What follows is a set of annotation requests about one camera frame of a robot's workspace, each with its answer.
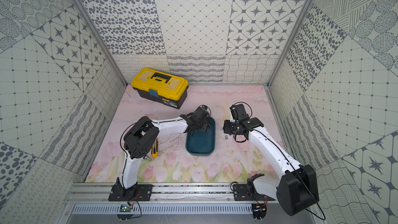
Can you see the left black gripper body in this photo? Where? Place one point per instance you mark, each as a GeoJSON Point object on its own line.
{"type": "Point", "coordinates": [198, 124]}

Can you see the left green circuit board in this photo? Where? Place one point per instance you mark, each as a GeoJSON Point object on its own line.
{"type": "Point", "coordinates": [125, 213]}

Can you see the right black circuit board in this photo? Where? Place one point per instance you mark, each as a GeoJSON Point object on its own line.
{"type": "Point", "coordinates": [259, 211]}

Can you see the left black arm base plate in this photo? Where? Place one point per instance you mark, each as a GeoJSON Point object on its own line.
{"type": "Point", "coordinates": [140, 192]}

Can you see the white slotted cable duct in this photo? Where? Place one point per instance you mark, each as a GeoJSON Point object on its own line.
{"type": "Point", "coordinates": [163, 208]}

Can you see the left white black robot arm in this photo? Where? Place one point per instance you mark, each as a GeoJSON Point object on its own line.
{"type": "Point", "coordinates": [139, 139]}

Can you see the aluminium mounting rail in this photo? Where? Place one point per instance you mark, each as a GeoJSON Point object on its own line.
{"type": "Point", "coordinates": [160, 193]}

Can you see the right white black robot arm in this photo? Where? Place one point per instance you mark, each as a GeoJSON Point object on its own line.
{"type": "Point", "coordinates": [297, 188]}

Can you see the yellow black toolbox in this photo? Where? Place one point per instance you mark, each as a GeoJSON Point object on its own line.
{"type": "Point", "coordinates": [161, 87]}

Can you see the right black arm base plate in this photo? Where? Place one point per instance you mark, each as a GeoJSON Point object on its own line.
{"type": "Point", "coordinates": [242, 192]}

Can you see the yellow utility knife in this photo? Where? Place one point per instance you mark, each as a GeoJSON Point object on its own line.
{"type": "Point", "coordinates": [154, 151]}

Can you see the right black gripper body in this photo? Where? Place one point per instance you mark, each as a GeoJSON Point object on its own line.
{"type": "Point", "coordinates": [230, 127]}

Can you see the teal plastic storage tray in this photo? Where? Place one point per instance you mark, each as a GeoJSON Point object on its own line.
{"type": "Point", "coordinates": [202, 143]}

